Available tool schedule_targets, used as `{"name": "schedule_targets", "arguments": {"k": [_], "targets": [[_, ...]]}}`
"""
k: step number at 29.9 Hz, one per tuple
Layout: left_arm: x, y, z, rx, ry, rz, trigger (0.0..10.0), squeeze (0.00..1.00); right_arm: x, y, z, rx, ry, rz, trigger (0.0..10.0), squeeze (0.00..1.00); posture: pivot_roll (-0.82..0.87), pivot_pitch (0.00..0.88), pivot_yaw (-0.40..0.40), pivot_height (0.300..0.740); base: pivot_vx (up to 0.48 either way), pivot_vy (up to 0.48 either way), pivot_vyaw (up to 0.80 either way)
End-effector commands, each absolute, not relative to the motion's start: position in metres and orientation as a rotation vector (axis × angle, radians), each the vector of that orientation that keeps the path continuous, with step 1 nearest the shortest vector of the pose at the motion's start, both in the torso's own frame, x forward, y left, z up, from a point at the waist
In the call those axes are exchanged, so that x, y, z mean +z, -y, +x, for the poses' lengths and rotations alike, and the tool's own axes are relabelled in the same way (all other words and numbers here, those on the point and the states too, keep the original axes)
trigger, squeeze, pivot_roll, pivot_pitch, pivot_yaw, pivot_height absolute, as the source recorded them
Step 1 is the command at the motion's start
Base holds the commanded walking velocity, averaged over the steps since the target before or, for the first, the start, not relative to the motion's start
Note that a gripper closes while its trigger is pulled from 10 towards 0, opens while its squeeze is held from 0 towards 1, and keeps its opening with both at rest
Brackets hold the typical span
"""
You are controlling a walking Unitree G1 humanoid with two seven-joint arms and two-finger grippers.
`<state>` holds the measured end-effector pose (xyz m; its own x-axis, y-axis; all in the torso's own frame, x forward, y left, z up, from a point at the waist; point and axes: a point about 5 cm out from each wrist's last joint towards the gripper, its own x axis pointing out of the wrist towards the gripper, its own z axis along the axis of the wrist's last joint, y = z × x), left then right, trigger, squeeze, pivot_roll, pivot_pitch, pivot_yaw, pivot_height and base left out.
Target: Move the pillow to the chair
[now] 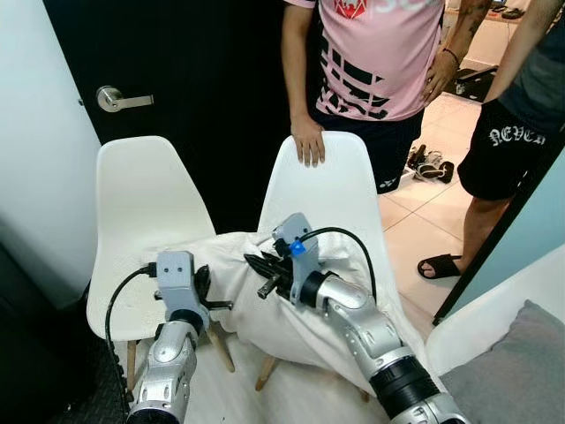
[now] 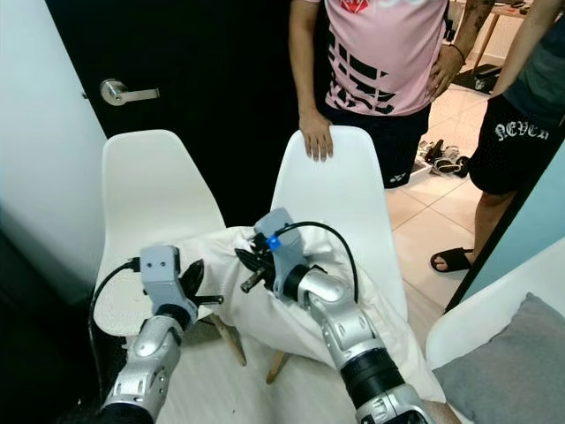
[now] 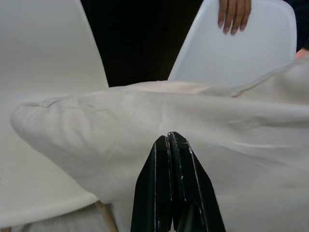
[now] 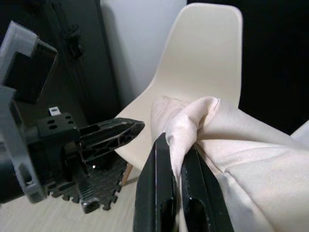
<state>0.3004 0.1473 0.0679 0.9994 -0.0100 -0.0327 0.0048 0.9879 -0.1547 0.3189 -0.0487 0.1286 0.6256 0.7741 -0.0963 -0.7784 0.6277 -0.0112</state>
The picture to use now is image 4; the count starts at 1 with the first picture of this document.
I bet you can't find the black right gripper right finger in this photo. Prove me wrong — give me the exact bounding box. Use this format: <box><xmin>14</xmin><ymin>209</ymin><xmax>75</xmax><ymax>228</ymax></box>
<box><xmin>182</xmin><ymin>146</ymin><xmax>235</xmax><ymax>232</ymax></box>

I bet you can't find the black foam puzzle mat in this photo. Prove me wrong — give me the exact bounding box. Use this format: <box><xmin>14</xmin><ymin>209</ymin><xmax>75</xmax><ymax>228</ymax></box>
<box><xmin>47</xmin><ymin>156</ymin><xmax>128</xmax><ymax>211</ymax></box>

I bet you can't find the cream plastic shell chair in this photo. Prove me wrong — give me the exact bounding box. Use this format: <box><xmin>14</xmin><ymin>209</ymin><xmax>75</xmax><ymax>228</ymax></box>
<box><xmin>112</xmin><ymin>3</ymin><xmax>243</xmax><ymax>187</ymax></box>

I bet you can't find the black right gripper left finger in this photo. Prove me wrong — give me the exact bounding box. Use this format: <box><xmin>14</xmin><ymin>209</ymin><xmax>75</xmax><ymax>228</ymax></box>
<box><xmin>133</xmin><ymin>132</ymin><xmax>178</xmax><ymax>232</ymax></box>

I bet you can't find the black case latch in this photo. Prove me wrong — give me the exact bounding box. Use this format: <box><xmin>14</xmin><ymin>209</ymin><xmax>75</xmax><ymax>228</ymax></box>
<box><xmin>63</xmin><ymin>23</ymin><xmax>84</xmax><ymax>58</ymax></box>

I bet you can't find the tall black hard case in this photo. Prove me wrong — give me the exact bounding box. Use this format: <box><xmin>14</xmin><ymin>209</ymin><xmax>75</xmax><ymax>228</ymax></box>
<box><xmin>14</xmin><ymin>0</ymin><xmax>122</xmax><ymax>124</ymax></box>

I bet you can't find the cream fabric pillow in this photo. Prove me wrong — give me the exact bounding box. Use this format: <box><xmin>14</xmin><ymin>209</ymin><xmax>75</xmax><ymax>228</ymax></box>
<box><xmin>151</xmin><ymin>95</ymin><xmax>309</xmax><ymax>232</ymax></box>

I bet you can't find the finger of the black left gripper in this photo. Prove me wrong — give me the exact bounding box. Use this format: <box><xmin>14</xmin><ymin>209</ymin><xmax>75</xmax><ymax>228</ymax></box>
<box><xmin>79</xmin><ymin>117</ymin><xmax>146</xmax><ymax>165</ymax></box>
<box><xmin>76</xmin><ymin>166</ymin><xmax>101</xmax><ymax>215</ymax></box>

